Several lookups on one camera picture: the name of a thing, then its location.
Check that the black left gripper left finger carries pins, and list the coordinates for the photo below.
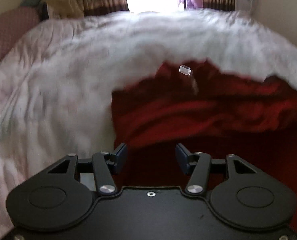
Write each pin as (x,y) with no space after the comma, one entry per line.
(104,165)

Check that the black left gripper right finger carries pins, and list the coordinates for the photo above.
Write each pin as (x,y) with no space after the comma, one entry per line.
(197,166)

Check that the dark red garment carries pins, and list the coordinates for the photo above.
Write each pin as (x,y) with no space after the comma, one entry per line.
(211,112)

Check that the white floral bed blanket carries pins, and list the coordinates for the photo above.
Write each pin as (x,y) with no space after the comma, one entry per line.
(56,82)

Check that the pink pillow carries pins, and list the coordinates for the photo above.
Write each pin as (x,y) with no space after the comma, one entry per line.
(14,24)

